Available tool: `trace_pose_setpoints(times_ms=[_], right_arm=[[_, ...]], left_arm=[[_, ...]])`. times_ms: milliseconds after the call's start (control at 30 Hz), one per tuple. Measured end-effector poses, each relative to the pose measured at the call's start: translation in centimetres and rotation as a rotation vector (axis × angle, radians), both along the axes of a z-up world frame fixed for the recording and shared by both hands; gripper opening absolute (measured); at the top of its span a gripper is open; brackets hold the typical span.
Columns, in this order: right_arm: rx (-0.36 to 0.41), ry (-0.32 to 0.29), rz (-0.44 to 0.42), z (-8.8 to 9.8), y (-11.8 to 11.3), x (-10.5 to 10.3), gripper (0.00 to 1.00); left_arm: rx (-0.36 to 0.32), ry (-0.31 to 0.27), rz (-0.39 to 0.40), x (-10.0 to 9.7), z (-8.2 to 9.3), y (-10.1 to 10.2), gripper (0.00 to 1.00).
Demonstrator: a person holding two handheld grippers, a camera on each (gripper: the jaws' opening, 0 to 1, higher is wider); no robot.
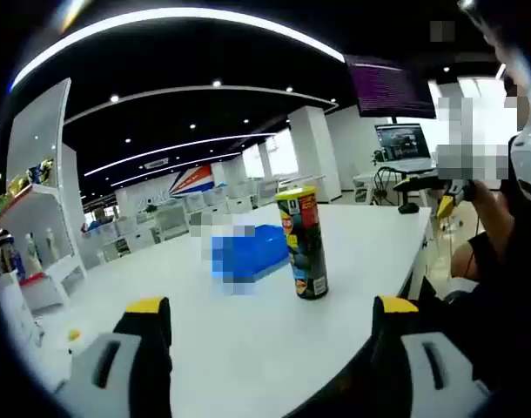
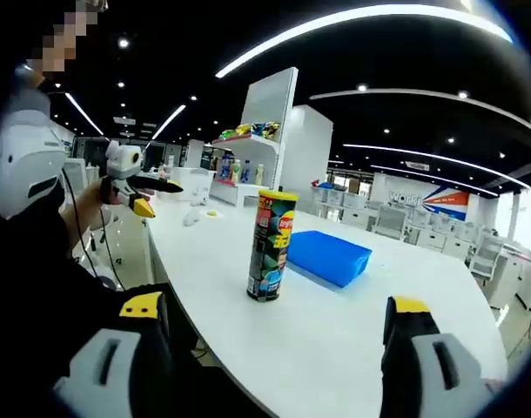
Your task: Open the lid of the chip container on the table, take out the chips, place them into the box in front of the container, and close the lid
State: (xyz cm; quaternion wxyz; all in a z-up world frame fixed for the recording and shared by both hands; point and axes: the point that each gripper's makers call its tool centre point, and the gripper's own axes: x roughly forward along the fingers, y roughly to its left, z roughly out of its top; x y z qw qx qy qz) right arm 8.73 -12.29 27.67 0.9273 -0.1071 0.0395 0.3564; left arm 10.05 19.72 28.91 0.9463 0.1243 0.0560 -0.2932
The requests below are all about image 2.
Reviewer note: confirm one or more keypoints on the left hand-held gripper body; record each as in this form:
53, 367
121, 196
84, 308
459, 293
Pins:
124, 159

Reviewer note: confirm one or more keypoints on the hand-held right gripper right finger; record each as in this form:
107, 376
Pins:
400, 348

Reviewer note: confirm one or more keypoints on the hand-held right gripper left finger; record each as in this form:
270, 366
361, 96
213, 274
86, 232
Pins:
152, 348

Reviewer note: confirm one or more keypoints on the blue plastic box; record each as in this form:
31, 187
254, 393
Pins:
326, 257

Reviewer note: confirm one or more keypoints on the dark printed chip container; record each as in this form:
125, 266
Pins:
270, 244

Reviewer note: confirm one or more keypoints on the white box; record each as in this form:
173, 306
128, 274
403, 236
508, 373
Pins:
191, 183

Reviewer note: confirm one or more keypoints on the person's left hand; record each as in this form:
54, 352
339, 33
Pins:
111, 196

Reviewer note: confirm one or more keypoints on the small white object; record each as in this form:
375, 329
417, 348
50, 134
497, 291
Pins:
191, 217

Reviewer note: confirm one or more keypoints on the white table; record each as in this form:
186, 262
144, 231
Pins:
335, 348

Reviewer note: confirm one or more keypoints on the blue drink bottle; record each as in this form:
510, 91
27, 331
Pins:
226, 169
246, 172

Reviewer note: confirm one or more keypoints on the green drink bottle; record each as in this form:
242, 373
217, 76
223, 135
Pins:
236, 170

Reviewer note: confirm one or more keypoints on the yellow green snack packet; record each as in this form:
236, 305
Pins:
236, 131

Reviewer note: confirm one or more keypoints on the white chest-worn device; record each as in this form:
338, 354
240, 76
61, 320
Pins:
26, 148

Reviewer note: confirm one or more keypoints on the pale yellow drink bottle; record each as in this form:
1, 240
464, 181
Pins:
260, 174

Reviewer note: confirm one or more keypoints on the blue yellow snack packet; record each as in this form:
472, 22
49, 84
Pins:
266, 130

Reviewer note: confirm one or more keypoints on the row of white office desks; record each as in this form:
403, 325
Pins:
422, 226

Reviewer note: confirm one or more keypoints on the person's dark clothing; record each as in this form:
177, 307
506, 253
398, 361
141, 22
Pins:
39, 283

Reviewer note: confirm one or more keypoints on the white display shelf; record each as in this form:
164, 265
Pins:
265, 96

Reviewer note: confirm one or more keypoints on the white square pillar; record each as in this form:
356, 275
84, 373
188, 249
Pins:
311, 143

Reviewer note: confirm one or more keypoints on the blue red plastic item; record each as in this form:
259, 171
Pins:
322, 184

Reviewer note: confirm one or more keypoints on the ceiling air vent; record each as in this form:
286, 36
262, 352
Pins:
417, 165

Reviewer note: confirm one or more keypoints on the curved ceiling light strip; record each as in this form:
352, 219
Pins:
357, 15

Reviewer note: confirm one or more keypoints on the red blue wall poster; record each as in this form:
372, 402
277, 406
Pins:
444, 202

